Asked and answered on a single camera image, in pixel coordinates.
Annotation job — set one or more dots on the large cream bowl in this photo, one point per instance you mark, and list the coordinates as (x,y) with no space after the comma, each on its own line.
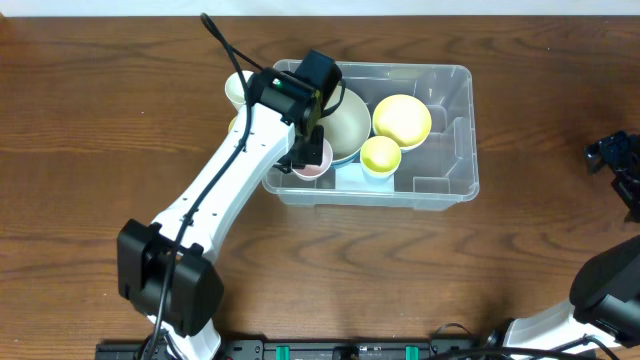
(349,126)

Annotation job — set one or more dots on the white small bowl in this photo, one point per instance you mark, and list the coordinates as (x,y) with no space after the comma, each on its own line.
(405,149)

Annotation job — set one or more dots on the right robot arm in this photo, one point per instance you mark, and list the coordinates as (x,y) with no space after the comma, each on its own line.
(603,303)

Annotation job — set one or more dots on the pink cup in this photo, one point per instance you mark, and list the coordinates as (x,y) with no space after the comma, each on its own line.
(312,172)

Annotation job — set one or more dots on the dark blue bowl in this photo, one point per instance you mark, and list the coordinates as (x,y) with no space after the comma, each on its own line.
(343,159)

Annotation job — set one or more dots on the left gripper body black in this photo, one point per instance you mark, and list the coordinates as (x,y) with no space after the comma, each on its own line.
(308,151)

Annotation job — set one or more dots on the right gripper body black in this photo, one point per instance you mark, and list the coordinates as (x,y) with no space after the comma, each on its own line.
(615,157)

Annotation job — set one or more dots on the yellow small bowl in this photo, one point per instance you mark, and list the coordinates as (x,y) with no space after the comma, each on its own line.
(403,118)

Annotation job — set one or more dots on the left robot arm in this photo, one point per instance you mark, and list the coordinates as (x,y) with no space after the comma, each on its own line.
(166,269)

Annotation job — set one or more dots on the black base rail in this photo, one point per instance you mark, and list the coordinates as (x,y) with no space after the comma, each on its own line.
(278,350)

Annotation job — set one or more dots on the cream white cup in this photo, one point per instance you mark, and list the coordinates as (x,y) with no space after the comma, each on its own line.
(234,91)

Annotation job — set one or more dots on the yellow cup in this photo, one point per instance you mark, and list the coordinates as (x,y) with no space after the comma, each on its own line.
(380,157)
(231,124)

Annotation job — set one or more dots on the clear plastic storage container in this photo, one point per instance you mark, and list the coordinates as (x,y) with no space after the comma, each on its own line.
(442,172)

